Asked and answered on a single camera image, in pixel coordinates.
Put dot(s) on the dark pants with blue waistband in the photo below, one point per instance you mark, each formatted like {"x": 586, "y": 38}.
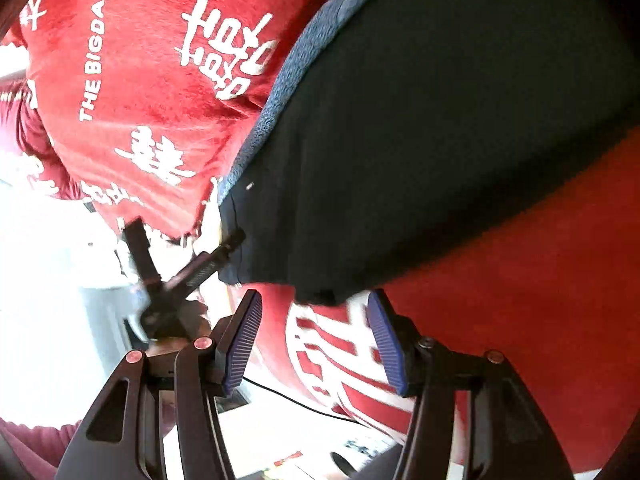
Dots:
{"x": 425, "y": 135}

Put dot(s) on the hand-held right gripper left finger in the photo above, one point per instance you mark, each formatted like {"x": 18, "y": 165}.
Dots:
{"x": 244, "y": 345}

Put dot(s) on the red printed blanket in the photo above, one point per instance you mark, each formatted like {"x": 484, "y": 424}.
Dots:
{"x": 150, "y": 60}

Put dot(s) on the person's left forearm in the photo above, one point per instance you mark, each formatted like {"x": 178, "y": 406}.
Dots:
{"x": 30, "y": 447}

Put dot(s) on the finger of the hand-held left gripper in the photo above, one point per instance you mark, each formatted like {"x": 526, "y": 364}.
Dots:
{"x": 141, "y": 255}
{"x": 205, "y": 265}

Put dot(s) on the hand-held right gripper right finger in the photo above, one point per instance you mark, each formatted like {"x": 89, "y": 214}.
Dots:
{"x": 386, "y": 345}

